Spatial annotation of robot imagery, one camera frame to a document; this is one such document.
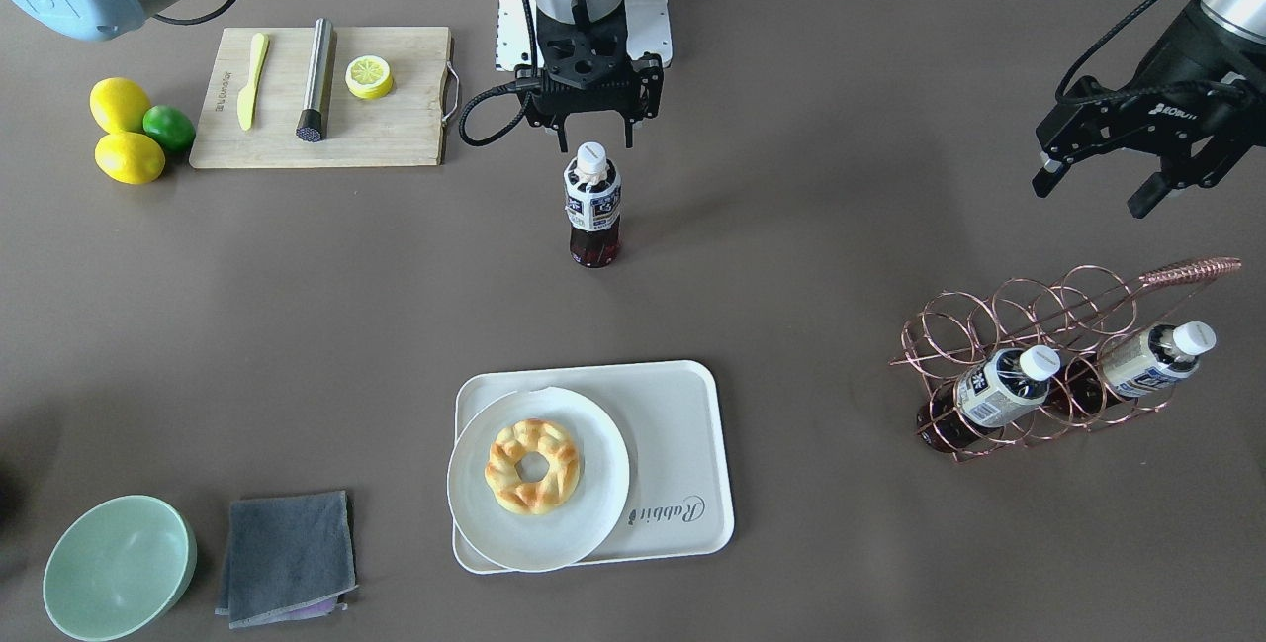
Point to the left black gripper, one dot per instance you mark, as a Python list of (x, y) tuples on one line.
[(1194, 51)]

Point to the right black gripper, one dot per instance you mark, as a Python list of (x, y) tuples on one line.
[(650, 80)]

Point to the tea bottle white cap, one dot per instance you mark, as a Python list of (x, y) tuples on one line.
[(592, 203)]

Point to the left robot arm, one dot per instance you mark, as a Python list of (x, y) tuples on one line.
[(1196, 101)]

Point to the outer tea bottle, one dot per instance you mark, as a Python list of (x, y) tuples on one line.
[(1149, 362)]

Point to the middle tea bottle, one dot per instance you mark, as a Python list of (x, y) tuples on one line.
[(1012, 382)]

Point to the cream serving tray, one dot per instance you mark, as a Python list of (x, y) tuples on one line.
[(679, 502)]

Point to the bamboo cutting board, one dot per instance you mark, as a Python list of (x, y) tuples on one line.
[(399, 130)]

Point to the half lemon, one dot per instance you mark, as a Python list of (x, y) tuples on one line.
[(369, 77)]

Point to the steel muddler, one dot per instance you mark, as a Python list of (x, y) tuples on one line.
[(312, 121)]

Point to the yellow plastic knife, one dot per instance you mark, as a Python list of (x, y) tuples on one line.
[(246, 100)]

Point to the green lime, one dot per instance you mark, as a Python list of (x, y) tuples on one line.
[(170, 127)]

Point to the white plate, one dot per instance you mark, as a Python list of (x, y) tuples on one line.
[(535, 544)]

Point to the lower yellow lemon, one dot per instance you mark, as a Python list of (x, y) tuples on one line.
[(131, 158)]

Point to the yellow lemon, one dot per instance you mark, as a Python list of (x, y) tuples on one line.
[(118, 105), (131, 158)]

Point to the upper yellow lemon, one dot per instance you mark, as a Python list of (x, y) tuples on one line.
[(118, 105)]

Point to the grey folded cloth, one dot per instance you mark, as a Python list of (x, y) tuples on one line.
[(287, 558)]

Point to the green ceramic bowl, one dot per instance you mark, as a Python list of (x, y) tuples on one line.
[(118, 567)]

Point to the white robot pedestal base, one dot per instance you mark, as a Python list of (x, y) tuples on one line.
[(648, 32)]

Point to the copper wire bottle rack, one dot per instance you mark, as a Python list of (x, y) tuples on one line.
[(955, 331)]

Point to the braided ring pastry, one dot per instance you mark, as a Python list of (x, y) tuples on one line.
[(534, 466)]

